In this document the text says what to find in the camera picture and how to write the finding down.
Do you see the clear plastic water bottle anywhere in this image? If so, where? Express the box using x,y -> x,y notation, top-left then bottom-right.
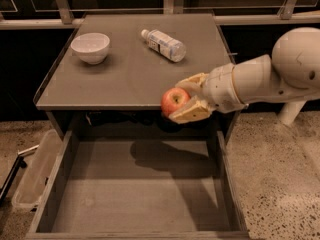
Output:
141,29 -> 186,63

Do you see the red apple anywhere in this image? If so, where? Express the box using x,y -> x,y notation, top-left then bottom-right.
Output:
161,87 -> 190,117

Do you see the clear plastic bin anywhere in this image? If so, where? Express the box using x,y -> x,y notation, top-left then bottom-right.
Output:
11,129 -> 62,210

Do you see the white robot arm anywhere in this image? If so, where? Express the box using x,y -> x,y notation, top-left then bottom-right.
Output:
169,27 -> 320,124

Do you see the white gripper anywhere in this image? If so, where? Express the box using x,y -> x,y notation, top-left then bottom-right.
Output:
169,63 -> 247,124

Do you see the white ceramic bowl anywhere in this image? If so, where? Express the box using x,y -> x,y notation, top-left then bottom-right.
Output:
70,33 -> 110,65

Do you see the open grey top drawer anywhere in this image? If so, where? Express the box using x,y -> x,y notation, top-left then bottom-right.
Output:
26,128 -> 249,240

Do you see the grey cabinet counter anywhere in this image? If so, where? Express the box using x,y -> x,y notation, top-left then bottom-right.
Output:
34,14 -> 232,136

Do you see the metal railing frame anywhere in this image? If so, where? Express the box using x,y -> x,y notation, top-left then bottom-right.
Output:
0,0 -> 320,29

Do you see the black metal bar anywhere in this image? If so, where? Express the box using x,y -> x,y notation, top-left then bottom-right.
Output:
0,145 -> 39,206

